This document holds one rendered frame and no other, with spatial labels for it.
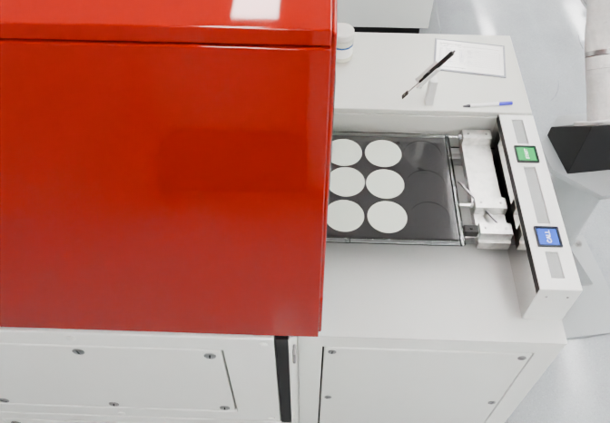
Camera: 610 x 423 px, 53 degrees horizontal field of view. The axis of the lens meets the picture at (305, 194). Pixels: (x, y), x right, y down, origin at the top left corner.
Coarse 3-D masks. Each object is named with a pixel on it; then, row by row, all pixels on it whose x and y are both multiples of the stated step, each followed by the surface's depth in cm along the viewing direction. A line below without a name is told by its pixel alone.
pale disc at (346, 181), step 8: (344, 168) 164; (352, 168) 163; (336, 176) 162; (344, 176) 162; (352, 176) 162; (360, 176) 162; (336, 184) 160; (344, 184) 160; (352, 184) 160; (360, 184) 160; (336, 192) 158; (344, 192) 158; (352, 192) 158
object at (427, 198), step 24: (360, 144) 169; (408, 144) 169; (432, 144) 169; (336, 168) 164; (360, 168) 164; (384, 168) 164; (408, 168) 164; (432, 168) 164; (360, 192) 158; (408, 192) 158; (432, 192) 159; (408, 216) 154; (432, 216) 154; (456, 240) 150
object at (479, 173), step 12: (468, 156) 169; (480, 156) 169; (468, 168) 166; (480, 168) 166; (492, 168) 166; (468, 180) 164; (480, 180) 164; (492, 180) 164; (480, 192) 161; (492, 192) 161; (480, 216) 156; (504, 216) 156; (480, 240) 152; (492, 240) 152
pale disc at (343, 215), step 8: (344, 200) 157; (328, 208) 155; (336, 208) 155; (344, 208) 155; (352, 208) 155; (360, 208) 155; (328, 216) 154; (336, 216) 154; (344, 216) 154; (352, 216) 154; (360, 216) 154; (336, 224) 152; (344, 224) 152; (352, 224) 152; (360, 224) 152
